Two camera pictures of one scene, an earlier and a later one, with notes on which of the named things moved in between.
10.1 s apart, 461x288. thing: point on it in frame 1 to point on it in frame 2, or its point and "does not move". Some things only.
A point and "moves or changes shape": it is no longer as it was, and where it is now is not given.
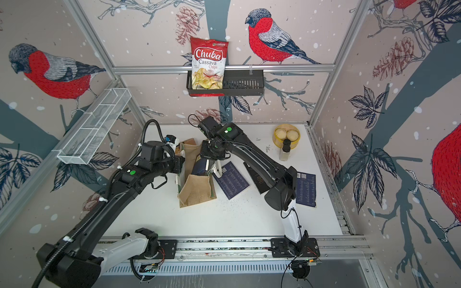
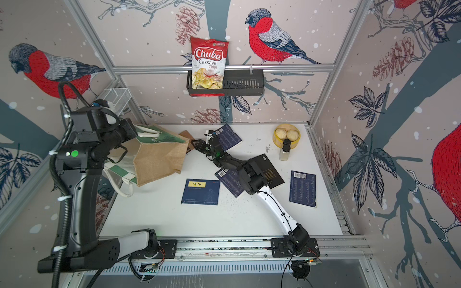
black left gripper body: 176,166 to 126,130
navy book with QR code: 306,192 does not move
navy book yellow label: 201,165 to 202,192
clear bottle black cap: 285,152 does not move
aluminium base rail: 199,249 does not move
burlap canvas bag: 192,189 moves or changes shape
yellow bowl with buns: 286,131 does not move
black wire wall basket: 247,83 does not move
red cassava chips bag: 209,59 does not move
